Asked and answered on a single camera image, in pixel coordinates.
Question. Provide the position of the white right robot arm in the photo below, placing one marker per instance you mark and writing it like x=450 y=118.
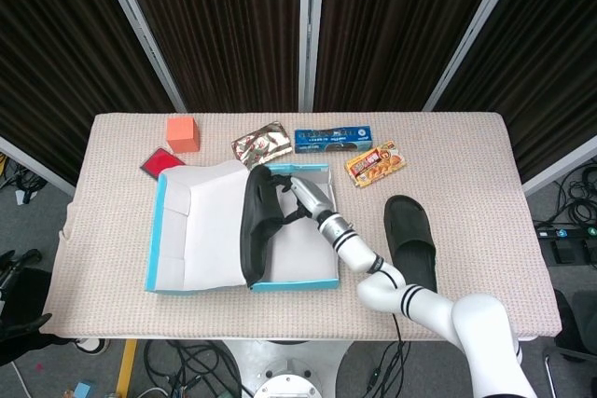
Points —
x=420 y=305

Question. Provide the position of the black slipper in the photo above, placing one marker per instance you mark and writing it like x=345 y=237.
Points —
x=254 y=211
x=410 y=239

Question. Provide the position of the small blue floor block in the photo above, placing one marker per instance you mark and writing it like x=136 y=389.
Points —
x=83 y=391

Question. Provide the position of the light blue shoe box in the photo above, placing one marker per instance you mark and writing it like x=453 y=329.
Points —
x=210 y=230

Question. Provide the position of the dark ribbed partition panel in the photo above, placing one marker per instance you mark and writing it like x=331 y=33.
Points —
x=550 y=44
x=56 y=44
x=224 y=30
x=396 y=30

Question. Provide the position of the grey metal partition post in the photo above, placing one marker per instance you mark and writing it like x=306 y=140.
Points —
x=476 y=30
x=559 y=168
x=46 y=174
x=140 y=30
x=305 y=30

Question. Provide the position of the red black flat pad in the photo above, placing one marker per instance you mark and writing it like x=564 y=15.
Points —
x=161 y=162

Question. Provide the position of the yellow curry box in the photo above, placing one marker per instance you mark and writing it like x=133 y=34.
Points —
x=375 y=164

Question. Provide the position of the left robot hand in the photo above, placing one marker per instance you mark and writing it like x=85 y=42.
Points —
x=18 y=330

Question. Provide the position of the orange cube block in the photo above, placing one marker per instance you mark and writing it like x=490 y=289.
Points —
x=182 y=134

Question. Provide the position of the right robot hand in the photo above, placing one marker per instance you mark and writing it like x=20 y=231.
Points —
x=312 y=197

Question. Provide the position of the gold foil snack packet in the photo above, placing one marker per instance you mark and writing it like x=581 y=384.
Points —
x=261 y=144

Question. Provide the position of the beige woven tablecloth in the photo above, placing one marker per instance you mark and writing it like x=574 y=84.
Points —
x=298 y=319

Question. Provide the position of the long blue carton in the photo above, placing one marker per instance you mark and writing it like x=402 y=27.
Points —
x=333 y=139

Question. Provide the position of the black foot pedal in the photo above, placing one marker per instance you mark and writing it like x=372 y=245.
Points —
x=566 y=251

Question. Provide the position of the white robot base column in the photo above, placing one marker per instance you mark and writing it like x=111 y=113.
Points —
x=284 y=351

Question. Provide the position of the white black sneaker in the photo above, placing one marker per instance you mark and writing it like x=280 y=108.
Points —
x=91 y=346

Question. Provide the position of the person in black clothes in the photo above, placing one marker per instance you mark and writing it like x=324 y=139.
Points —
x=30 y=295

